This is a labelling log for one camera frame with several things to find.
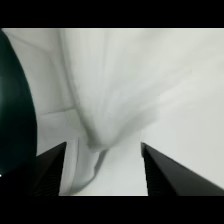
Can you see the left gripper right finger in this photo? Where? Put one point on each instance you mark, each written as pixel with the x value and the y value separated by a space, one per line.
pixel 170 178

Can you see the white T-shirt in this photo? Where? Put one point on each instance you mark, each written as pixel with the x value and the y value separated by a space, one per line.
pixel 133 83

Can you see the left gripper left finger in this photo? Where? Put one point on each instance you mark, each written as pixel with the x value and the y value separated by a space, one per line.
pixel 50 173

